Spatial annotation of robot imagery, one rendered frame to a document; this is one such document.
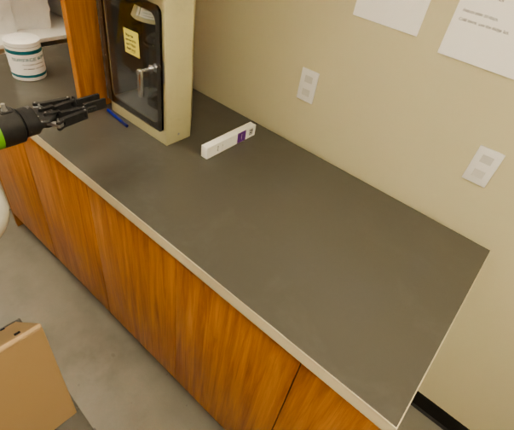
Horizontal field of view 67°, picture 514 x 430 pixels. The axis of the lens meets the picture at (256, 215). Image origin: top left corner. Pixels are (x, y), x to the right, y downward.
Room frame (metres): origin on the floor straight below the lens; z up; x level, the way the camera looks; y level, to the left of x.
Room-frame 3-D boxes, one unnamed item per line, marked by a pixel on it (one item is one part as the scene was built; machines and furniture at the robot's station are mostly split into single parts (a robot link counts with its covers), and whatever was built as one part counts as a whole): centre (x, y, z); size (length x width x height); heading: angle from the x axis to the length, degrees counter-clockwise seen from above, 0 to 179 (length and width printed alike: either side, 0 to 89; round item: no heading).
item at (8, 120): (0.80, 0.65, 1.15); 0.09 x 0.06 x 0.12; 57
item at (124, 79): (1.24, 0.50, 1.19); 0.30 x 0.01 x 0.40; 56
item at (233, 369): (1.20, 0.31, 0.45); 2.05 x 0.67 x 0.90; 57
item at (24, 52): (1.49, 1.04, 1.02); 0.13 x 0.13 x 0.15
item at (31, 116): (0.86, 0.61, 1.14); 0.09 x 0.08 x 0.07; 147
